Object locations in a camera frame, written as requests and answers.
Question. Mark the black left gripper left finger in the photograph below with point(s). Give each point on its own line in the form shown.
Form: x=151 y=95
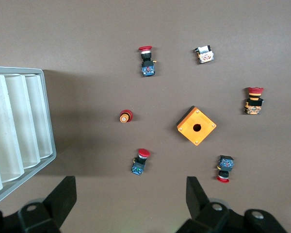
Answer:
x=60 y=201

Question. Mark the red yellow emergency stop head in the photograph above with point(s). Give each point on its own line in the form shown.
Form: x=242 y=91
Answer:
x=126 y=116

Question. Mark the grey ribbed plastic tray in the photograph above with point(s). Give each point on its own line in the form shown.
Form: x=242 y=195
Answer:
x=14 y=121

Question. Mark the red mushroom button blue block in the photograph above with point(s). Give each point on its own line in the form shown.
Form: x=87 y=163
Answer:
x=225 y=162
x=138 y=167

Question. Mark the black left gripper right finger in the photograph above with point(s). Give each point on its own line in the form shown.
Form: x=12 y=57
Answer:
x=198 y=204

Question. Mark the orange black contact block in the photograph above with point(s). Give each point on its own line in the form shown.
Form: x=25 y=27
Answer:
x=205 y=57

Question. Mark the red yellow emergency stop button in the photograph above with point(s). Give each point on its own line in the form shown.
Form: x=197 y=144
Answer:
x=253 y=106

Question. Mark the orange button enclosure box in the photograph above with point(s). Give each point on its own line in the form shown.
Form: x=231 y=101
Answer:
x=205 y=136

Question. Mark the red mushroom button silver collar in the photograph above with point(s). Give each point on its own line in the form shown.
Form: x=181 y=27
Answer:
x=147 y=69

